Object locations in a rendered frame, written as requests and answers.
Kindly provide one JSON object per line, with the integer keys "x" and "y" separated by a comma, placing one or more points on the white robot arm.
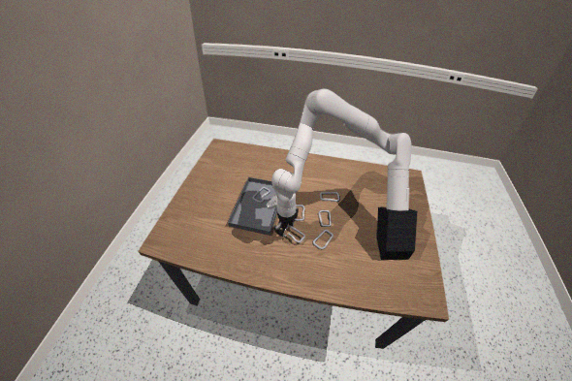
{"x": 324, "y": 101}

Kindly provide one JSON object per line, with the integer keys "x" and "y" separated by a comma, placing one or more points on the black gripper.
{"x": 285, "y": 224}

